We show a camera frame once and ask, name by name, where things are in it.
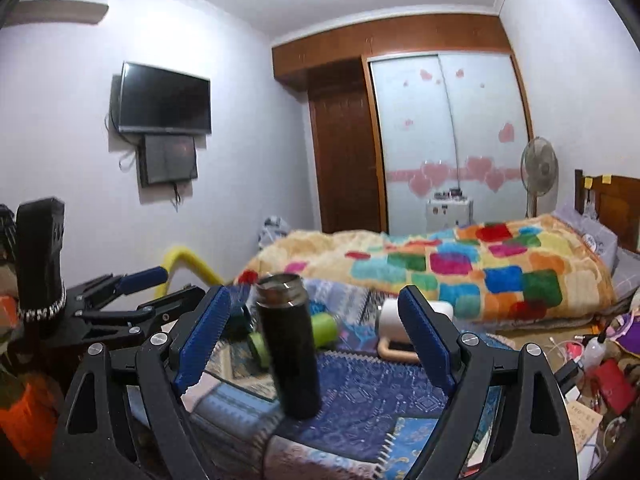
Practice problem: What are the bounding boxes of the black steel thermos bottle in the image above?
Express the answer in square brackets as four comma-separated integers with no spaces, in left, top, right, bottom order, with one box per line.
[256,273,321,420]

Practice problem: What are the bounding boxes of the dark green cup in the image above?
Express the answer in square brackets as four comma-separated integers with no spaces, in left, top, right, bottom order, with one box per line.
[221,304,253,341]

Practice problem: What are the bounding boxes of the yellow foam tube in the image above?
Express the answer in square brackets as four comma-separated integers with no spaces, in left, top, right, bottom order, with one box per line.
[160,246,224,285]

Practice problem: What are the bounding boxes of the blue patterned patchwork quilt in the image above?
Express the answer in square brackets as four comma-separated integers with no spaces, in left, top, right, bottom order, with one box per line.
[124,277,516,480]

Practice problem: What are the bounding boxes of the colourful patchwork fleece blanket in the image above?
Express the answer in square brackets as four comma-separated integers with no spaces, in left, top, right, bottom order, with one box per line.
[236,214,616,323]

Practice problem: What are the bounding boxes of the grey clothes pile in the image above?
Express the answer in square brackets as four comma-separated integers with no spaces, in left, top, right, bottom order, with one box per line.
[258,216,291,249]

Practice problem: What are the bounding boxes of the white small cabinet box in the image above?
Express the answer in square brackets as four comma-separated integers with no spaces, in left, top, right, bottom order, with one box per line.
[425,188,474,233]

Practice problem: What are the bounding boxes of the white squeeze bottle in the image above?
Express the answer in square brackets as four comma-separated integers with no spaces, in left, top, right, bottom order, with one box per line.
[582,333,606,373]

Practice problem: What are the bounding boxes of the brown wooden door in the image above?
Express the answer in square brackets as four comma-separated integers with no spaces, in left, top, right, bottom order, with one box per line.
[308,58,386,233]

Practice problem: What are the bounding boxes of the red box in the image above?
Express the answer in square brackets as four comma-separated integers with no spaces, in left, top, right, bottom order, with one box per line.
[593,359,638,415]

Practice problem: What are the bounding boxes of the grey pillow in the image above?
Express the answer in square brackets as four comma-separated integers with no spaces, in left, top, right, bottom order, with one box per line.
[552,205,639,301]

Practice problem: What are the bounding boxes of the standing electric fan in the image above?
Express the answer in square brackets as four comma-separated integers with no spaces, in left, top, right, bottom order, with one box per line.
[520,136,559,217]

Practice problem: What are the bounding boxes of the sliding wardrobe with hearts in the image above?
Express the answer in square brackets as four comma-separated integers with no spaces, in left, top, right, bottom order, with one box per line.
[369,52,529,235]

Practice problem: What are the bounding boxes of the wooden bed headboard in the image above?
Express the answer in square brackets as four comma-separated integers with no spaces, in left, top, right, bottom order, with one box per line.
[574,169,640,254]

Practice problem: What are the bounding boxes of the upper wooden cabinets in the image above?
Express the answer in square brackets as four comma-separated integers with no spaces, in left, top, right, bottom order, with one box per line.
[272,13,512,91]

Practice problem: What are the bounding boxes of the white jug with handle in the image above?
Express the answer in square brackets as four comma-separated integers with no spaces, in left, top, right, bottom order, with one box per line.
[375,298,442,364]

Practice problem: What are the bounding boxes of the small black wall monitor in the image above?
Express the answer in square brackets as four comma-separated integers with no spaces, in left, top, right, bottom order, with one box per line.
[138,134,198,188]

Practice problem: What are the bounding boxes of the wall mounted black television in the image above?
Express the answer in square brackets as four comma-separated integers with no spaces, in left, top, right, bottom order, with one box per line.
[115,62,212,136]

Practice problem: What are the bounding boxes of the wall air conditioner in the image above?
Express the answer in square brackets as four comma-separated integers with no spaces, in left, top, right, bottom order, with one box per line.
[4,0,108,26]

